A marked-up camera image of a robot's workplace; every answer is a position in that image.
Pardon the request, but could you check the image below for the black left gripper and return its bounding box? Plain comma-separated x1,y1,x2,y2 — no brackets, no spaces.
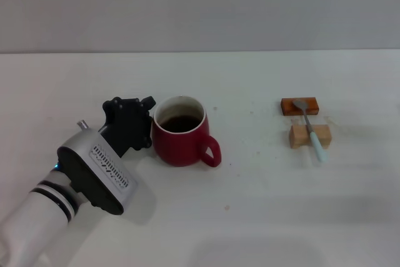
98,95,156,158

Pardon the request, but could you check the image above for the red ceramic mug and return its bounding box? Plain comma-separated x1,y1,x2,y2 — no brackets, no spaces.
151,94,222,168

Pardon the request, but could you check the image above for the metal spoon light blue handle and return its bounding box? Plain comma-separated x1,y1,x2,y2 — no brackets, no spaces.
292,99,328,163

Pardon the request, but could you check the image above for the dark coffee liquid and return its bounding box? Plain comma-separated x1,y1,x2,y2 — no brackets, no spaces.
159,115,203,133

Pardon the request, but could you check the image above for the dark orange wooden block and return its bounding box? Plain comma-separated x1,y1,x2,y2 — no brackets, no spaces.
280,97,320,116

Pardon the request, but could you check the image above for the light wooden arch block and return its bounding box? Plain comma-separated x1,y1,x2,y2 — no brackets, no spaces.
288,124,333,149

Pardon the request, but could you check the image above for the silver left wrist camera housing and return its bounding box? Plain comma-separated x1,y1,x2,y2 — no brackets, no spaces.
57,128,139,216

